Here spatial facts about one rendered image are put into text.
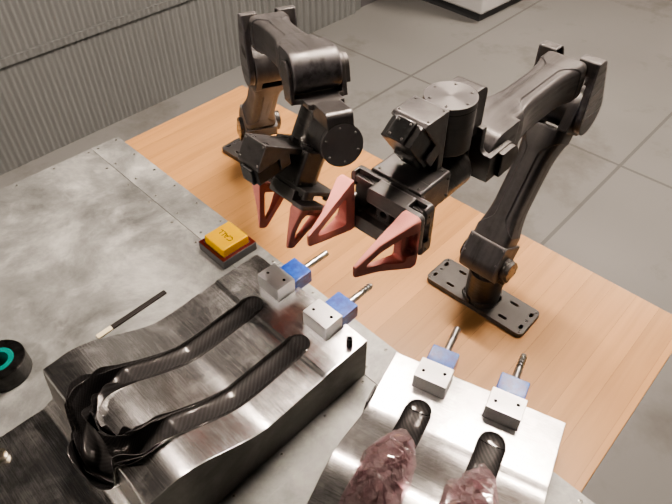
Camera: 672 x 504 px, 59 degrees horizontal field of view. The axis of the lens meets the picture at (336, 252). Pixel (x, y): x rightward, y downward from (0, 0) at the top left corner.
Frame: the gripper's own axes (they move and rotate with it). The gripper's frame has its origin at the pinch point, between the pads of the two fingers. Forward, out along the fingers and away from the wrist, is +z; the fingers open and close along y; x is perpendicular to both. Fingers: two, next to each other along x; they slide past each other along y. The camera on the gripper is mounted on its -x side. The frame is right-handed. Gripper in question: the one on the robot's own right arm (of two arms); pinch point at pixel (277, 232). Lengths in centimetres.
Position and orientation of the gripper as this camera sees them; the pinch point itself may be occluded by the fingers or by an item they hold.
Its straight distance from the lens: 88.8
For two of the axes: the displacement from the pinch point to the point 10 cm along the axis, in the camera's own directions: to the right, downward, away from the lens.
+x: 6.2, -0.8, 7.8
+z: -3.5, 8.7, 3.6
